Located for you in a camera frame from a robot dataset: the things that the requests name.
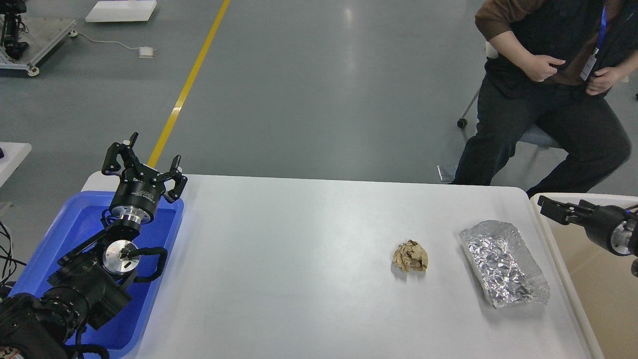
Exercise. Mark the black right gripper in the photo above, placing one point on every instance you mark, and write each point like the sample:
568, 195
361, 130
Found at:
610, 227

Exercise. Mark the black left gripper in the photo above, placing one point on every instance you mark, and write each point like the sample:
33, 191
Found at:
136, 190

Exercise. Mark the silver foil bag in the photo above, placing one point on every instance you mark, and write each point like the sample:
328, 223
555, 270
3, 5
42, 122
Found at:
505, 269

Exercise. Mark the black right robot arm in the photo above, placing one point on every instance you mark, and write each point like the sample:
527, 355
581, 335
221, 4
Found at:
612, 228

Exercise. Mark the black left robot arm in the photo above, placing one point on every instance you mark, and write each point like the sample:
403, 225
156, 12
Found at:
90, 286

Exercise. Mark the white office chair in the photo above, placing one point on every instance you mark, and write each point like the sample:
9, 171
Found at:
534, 136

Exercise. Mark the beige plastic bin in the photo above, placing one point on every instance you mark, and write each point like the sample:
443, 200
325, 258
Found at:
600, 286

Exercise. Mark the left metal floor plate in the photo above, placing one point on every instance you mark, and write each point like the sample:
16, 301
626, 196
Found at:
447, 173

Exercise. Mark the white side table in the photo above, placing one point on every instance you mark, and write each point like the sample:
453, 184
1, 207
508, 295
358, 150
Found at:
14, 154

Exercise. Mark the seated person dark clothes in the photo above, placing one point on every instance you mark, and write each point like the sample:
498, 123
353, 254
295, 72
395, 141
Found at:
557, 60

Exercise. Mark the white flat board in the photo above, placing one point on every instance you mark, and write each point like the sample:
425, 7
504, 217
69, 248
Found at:
122, 11

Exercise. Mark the blue plastic bin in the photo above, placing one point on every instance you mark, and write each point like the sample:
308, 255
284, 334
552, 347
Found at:
79, 219

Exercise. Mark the crumpled brown paper ball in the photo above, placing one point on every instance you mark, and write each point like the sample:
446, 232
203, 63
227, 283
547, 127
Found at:
411, 256

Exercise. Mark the metal cart platform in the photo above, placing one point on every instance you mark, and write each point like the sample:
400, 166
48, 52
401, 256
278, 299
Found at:
26, 41

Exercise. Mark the white power adapter with cable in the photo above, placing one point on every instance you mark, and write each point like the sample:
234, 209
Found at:
142, 52

